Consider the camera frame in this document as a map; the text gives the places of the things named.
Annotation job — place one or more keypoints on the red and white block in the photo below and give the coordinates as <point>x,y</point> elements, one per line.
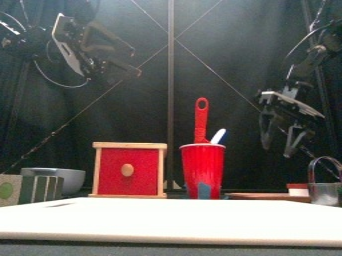
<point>299,189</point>

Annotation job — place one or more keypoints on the white cutting board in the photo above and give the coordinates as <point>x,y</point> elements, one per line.
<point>169,220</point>

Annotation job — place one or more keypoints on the red wooden drawer box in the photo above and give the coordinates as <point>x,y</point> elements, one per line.
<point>129,170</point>

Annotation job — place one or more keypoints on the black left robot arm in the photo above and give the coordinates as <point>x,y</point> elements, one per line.
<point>18,36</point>

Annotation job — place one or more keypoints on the red plastic cup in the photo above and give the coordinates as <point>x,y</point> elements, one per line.
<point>203,170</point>

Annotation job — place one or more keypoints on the brown wooden board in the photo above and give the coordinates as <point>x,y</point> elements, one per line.
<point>268,196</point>

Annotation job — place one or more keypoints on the green striped block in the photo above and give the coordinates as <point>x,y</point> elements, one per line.
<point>28,189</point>

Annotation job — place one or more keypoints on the white and blue utensil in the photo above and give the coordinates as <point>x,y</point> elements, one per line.
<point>220,136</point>

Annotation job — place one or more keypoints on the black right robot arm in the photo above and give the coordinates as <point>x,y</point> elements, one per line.
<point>319,43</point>

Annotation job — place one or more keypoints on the vertical metal frame pole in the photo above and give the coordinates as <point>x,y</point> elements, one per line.
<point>170,93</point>

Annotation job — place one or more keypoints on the grey bowl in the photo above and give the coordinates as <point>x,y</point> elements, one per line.
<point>68,178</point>

